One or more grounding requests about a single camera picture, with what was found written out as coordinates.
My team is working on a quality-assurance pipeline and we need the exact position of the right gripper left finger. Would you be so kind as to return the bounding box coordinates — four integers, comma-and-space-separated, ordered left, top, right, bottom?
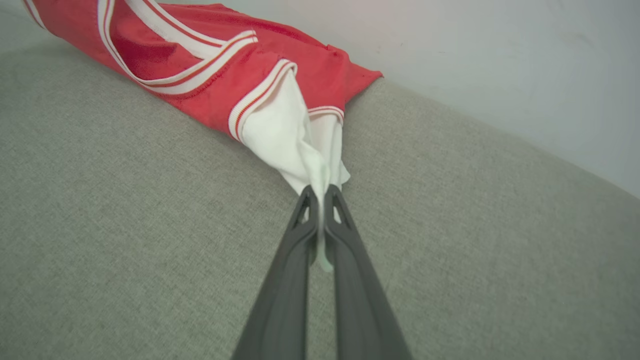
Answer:
232, 185, 320, 360

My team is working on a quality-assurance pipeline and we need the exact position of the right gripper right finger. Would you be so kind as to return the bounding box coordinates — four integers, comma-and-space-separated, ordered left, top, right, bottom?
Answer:
323, 184, 414, 360

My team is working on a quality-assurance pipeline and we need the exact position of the red shirt with white trim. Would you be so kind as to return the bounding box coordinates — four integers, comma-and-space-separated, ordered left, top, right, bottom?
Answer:
22, 0, 384, 274

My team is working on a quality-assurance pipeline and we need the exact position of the grey fabric sofa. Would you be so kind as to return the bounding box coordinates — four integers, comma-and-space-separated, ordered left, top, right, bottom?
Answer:
0, 40, 640, 360

